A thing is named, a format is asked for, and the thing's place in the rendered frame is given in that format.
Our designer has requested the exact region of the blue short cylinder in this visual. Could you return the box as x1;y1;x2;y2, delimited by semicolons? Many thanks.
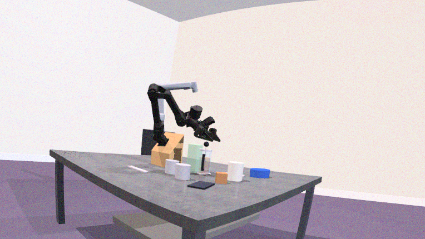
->
250;168;270;178

